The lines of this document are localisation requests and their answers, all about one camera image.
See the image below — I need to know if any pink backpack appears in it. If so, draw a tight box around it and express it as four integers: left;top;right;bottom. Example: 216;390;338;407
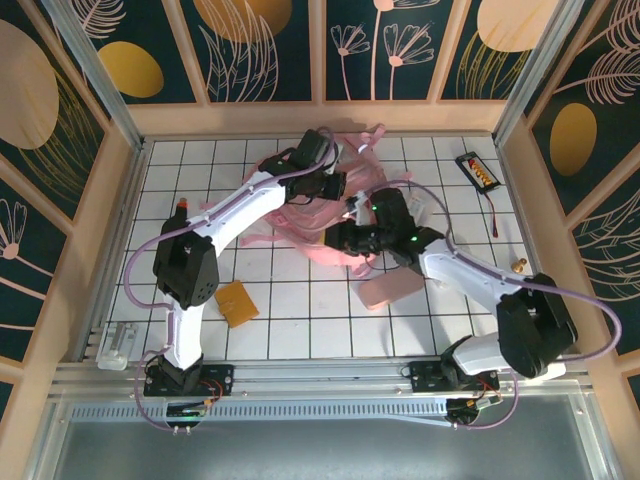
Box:
239;124;416;281

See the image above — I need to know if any pink pencil case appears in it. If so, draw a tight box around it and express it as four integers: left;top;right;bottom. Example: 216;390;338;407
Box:
358;267;424;312

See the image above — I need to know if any black device with red print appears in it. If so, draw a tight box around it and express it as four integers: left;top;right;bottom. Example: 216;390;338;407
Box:
454;153;503;195

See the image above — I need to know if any mustard yellow wallet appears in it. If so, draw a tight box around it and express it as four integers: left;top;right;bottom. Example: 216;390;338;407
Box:
214;281;261;329

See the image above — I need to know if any clear plastic stand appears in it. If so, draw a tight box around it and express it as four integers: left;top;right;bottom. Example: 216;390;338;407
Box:
96;322;139;372

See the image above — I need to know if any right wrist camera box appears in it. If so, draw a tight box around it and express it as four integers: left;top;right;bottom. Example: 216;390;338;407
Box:
344;196;375;225

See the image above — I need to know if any thin red wire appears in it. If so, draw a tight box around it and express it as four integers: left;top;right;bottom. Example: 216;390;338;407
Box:
486;191;502;238

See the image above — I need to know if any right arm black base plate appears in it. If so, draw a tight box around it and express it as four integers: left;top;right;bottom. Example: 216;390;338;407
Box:
408;359;501;396

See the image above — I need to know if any aluminium mounting rail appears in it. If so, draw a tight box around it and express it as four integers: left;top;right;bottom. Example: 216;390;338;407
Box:
49;355;591;399

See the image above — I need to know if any slotted grey cable duct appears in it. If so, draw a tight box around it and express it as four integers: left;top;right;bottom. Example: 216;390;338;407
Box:
69;399;454;426

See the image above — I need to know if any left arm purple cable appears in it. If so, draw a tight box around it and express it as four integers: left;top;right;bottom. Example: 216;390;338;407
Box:
124;127;336;432

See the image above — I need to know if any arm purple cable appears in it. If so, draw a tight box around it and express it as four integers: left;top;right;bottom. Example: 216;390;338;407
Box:
349;179;624;432
124;127;336;432

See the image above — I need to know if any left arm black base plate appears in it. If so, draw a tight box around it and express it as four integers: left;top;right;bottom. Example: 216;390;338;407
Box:
143;363;236;399

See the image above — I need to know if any aluminium frame post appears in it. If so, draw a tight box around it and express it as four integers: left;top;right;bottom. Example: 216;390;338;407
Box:
42;0;147;149
492;0;586;144

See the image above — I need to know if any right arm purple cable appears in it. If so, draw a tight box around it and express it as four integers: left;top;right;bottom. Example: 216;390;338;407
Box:
349;179;624;432

